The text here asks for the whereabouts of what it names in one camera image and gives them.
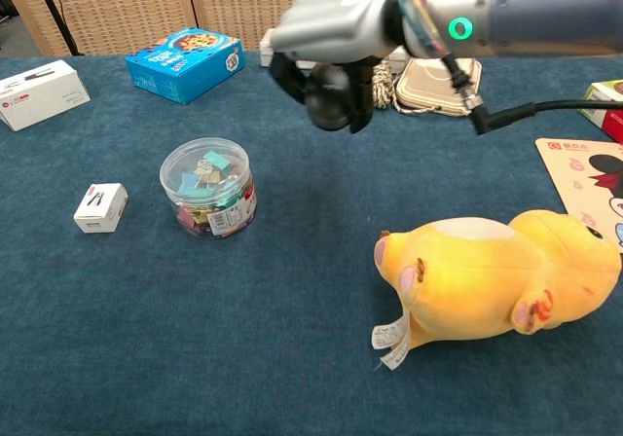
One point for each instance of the woven folding screen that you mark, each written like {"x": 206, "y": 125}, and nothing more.
{"x": 121, "y": 3}

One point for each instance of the cartoon printed card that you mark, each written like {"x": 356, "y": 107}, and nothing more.
{"x": 579, "y": 183}

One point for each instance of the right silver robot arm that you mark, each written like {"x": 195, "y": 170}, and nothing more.
{"x": 535, "y": 8}

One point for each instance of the black tripod stand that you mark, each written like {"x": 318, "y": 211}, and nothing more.
{"x": 53, "y": 12}

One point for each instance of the yellow plush toy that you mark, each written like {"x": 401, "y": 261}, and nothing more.
{"x": 487, "y": 285}

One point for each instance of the white stapler packaging box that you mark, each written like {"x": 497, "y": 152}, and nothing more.
{"x": 39, "y": 95}

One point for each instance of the blue cookie box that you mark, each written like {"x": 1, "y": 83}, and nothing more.
{"x": 185, "y": 66}

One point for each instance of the beige clamshell container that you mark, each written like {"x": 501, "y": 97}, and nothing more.
{"x": 433, "y": 90}

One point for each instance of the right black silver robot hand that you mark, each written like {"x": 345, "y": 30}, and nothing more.
{"x": 336, "y": 17}

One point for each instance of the red green snack box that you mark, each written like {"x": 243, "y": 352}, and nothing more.
{"x": 606, "y": 110}

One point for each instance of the blue tablecloth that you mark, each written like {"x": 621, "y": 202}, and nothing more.
{"x": 194, "y": 334}

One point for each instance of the clear jar of clips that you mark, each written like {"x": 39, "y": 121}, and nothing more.
{"x": 209, "y": 192}

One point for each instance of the small white staple box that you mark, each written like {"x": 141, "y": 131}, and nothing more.
{"x": 99, "y": 209}

